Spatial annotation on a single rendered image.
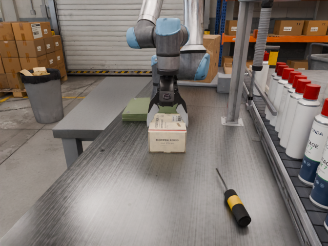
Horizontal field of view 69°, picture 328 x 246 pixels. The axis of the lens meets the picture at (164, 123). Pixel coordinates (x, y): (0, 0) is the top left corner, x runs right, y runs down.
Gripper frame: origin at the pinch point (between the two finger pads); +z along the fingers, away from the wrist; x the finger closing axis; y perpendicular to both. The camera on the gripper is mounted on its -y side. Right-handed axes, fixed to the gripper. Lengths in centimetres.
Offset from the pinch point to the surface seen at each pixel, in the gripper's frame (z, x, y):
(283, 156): 0.7, -32.8, -17.7
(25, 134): 85, 163, 165
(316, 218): 1.1, -29.6, -40.1
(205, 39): -24, -22, 75
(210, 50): -18, -25, 74
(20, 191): 87, 114, 70
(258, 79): -9, -43, 38
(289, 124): -7.3, -34.8, -13.3
